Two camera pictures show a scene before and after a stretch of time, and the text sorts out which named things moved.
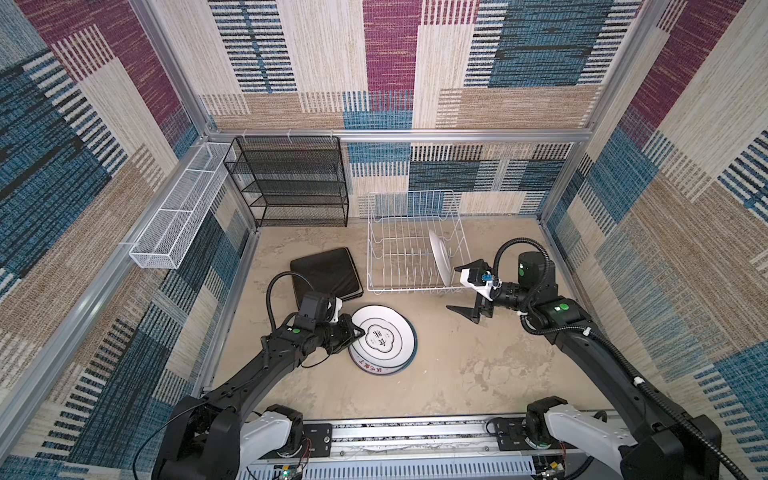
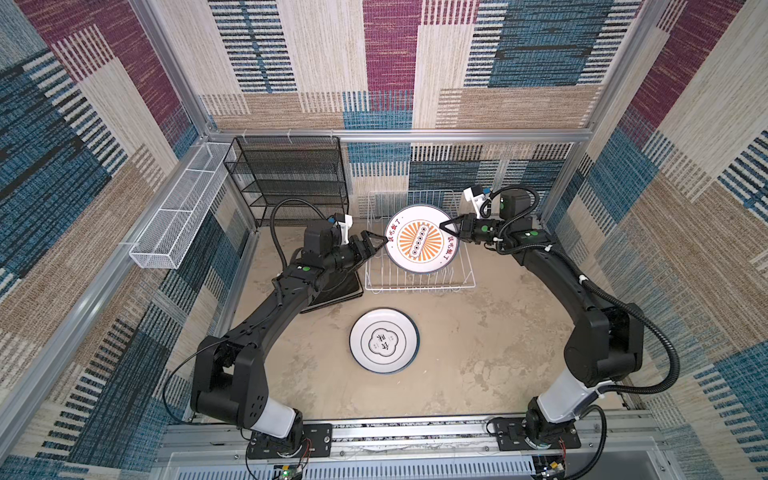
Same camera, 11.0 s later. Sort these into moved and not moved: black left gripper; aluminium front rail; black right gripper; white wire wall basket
Moved: black right gripper; black left gripper
Not moved: aluminium front rail; white wire wall basket
